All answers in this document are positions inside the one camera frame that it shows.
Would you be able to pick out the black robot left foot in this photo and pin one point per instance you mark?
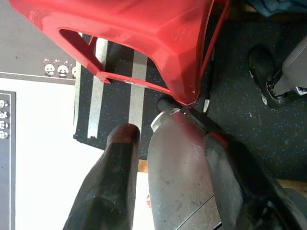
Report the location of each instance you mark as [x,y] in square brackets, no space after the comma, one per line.
[165,103]

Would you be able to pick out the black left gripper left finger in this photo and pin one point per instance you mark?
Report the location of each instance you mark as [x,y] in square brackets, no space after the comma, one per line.
[112,172]

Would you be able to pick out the dark teal cloth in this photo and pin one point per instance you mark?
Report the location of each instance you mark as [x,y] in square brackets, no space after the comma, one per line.
[280,7]

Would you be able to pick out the white grey panda floor mat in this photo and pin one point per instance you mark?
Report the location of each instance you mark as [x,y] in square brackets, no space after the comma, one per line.
[48,148]

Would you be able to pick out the red plastic laundry basket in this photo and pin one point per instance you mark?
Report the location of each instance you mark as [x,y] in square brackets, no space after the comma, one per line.
[144,26]

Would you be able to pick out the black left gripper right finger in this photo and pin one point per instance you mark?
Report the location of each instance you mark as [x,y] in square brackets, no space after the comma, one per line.
[230,172]

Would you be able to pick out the black speckled rubber mat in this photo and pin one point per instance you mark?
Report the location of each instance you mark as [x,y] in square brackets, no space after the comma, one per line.
[251,134]

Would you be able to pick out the grey tape strip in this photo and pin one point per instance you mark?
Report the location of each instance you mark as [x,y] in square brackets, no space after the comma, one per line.
[137,100]
[97,103]

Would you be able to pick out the silver robot right leg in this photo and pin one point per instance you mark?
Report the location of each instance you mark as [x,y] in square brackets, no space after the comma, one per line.
[291,69]

